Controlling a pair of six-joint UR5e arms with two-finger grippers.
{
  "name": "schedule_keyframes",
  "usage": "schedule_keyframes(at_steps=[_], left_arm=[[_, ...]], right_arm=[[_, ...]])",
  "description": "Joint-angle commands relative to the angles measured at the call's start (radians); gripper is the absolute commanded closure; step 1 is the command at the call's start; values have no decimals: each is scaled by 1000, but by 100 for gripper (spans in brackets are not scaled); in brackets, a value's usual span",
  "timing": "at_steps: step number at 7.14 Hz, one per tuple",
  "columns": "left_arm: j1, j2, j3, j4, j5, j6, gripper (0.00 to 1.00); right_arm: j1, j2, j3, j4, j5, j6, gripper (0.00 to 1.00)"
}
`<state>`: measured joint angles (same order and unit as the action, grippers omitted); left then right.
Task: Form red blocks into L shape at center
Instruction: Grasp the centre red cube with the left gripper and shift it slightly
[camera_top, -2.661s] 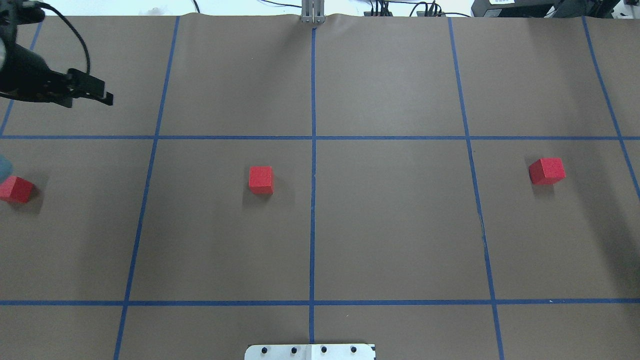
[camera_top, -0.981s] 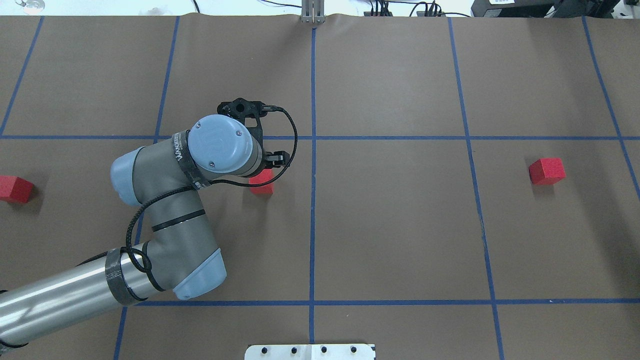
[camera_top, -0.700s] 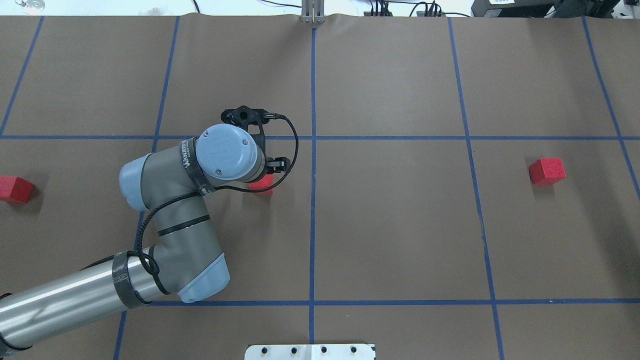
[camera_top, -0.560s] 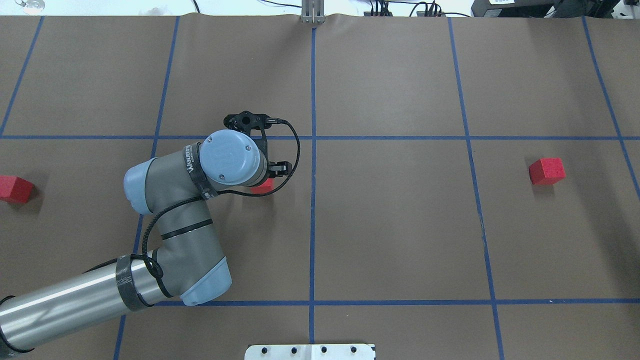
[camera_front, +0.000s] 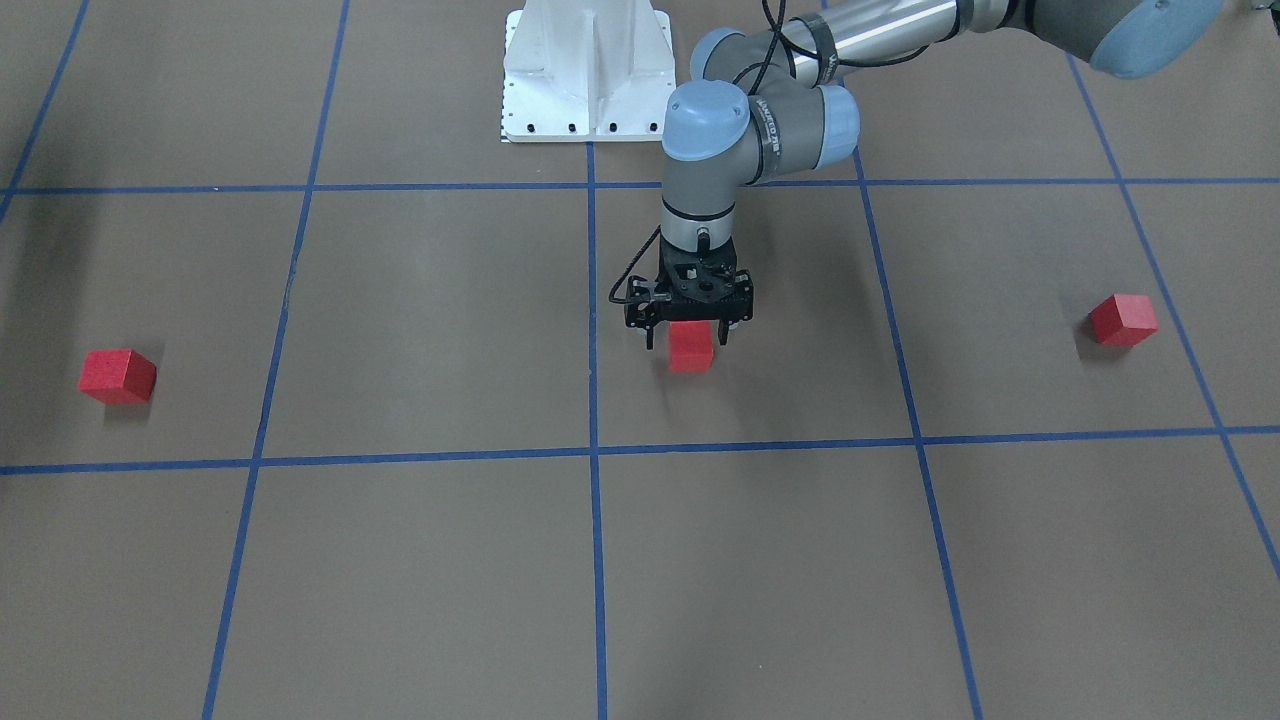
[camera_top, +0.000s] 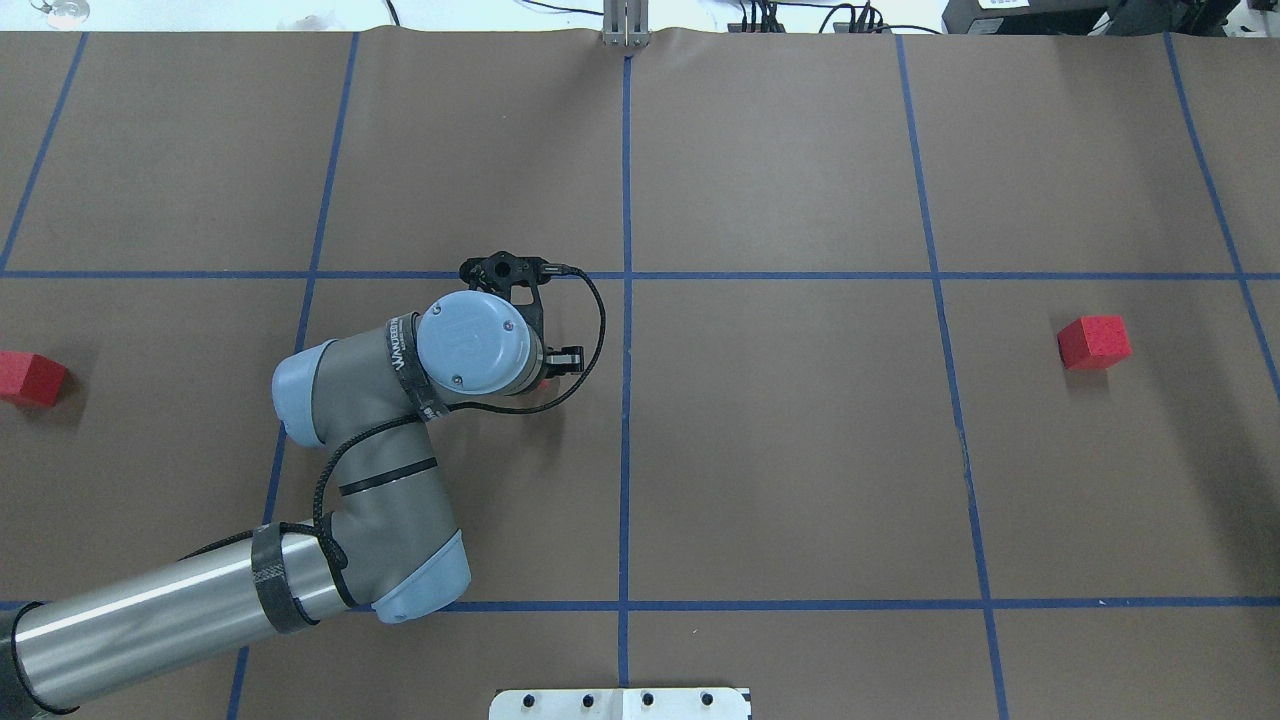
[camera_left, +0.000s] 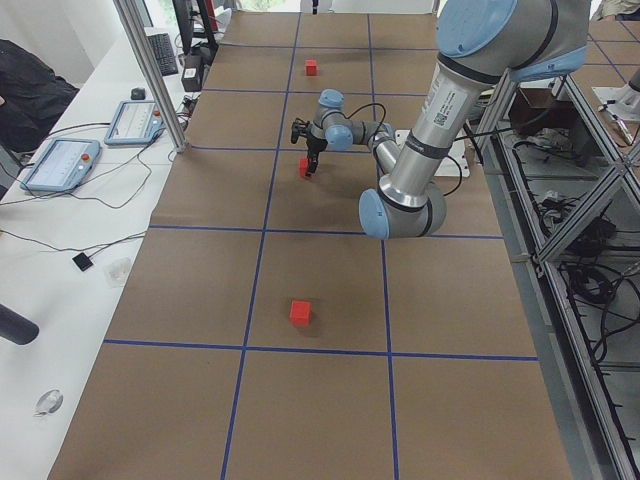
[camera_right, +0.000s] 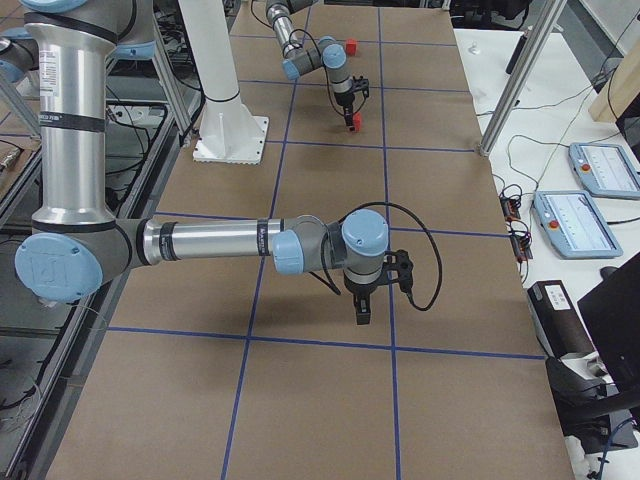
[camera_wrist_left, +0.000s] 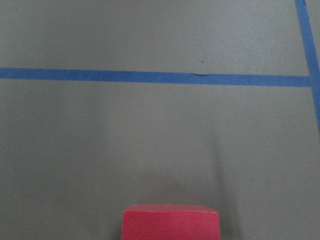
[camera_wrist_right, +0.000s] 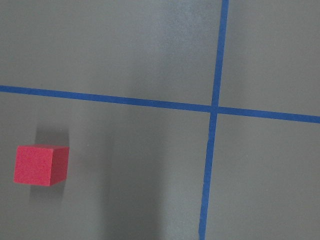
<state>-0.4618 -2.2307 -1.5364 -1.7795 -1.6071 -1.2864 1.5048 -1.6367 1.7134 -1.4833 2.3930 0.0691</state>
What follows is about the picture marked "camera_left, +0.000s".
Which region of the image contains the small black square sensor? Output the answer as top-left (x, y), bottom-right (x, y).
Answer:
top-left (72, 252), bottom-right (94, 272)

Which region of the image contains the person in black clothing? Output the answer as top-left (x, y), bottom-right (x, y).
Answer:
top-left (1, 39), bottom-right (79, 152)

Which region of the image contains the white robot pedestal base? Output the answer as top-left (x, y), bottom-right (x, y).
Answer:
top-left (394, 128), bottom-right (472, 179)

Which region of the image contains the far blue teach pendant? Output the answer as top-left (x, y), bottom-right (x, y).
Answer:
top-left (104, 100), bottom-right (164, 147)

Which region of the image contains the black monitor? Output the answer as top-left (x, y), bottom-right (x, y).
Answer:
top-left (172, 0), bottom-right (194, 55)

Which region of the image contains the aluminium side frame rail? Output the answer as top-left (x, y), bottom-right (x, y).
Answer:
top-left (472, 19), bottom-right (640, 480)

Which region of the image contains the blue teach pendant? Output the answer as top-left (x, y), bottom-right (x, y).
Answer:
top-left (104, 100), bottom-right (164, 147)
top-left (19, 138), bottom-right (101, 194)

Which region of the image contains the black keyboard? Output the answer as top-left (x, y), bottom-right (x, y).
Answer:
top-left (147, 33), bottom-right (178, 76)

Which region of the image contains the brown cardboard box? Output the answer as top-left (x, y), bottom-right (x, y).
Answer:
top-left (508, 88), bottom-right (575, 136)

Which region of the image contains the black power adapter box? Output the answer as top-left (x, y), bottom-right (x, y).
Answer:
top-left (181, 55), bottom-right (203, 92)

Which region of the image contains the aluminium frame post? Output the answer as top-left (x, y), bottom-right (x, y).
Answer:
top-left (113, 0), bottom-right (187, 153)

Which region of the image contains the black computer mouse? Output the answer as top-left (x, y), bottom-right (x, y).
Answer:
top-left (130, 87), bottom-right (146, 100)

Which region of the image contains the near blue teach pendant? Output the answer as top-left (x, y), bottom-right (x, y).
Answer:
top-left (19, 138), bottom-right (101, 194)

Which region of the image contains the clear round plastic cap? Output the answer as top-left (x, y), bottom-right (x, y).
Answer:
top-left (34, 389), bottom-right (64, 417)

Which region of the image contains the black cylindrical handle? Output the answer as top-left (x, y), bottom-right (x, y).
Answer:
top-left (0, 304), bottom-right (40, 345)

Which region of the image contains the clear plastic lid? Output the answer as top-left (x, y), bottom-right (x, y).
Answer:
top-left (103, 257), bottom-right (132, 288)

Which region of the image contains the red block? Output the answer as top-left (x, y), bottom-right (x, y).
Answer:
top-left (305, 59), bottom-right (319, 77)
top-left (299, 158), bottom-right (311, 178)
top-left (289, 300), bottom-right (312, 327)

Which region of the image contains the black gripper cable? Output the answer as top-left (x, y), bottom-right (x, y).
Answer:
top-left (344, 102), bottom-right (389, 136)

